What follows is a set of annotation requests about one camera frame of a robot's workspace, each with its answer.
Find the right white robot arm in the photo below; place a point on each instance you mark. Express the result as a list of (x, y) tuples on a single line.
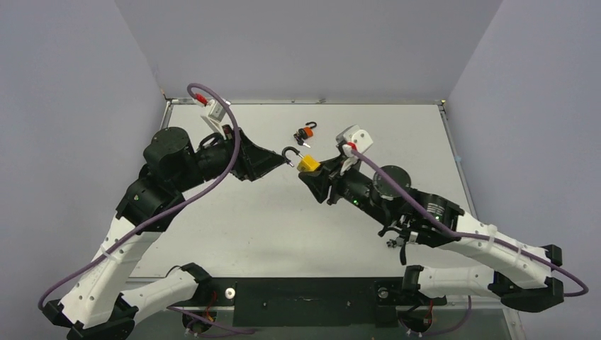
[(516, 274)]

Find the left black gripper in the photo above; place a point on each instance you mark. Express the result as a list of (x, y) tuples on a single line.
[(254, 161)]

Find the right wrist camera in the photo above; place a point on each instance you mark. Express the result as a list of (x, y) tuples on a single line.
[(350, 141)]

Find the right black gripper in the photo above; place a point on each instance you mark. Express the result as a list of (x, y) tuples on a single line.
[(332, 180)]

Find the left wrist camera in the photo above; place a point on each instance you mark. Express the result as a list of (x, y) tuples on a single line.
[(213, 116)]

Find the brass long-shackle padlock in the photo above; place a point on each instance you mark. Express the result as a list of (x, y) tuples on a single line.
[(395, 243)]

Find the yellow padlock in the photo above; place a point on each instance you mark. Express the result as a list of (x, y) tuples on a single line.
[(306, 163)]

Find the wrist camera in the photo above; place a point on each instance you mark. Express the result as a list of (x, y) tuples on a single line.
[(350, 141), (213, 116)]

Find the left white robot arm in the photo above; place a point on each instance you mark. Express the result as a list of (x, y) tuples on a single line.
[(99, 306)]

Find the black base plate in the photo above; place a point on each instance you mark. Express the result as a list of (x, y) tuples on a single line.
[(311, 302)]

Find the orange padlock with keys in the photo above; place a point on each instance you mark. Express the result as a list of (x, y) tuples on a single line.
[(304, 133)]

